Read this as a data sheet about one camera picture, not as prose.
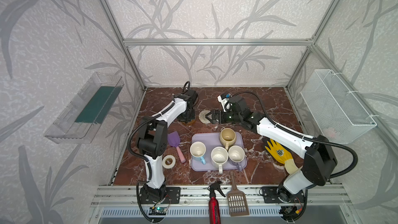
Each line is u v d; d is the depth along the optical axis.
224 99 0.73
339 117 0.62
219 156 0.85
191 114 0.84
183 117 0.85
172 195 0.74
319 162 0.43
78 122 0.63
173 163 0.83
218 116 0.70
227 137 0.91
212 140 0.94
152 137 0.51
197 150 0.85
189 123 0.99
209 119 0.74
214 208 0.67
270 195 0.73
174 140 0.92
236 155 0.85
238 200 0.72
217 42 0.94
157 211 0.71
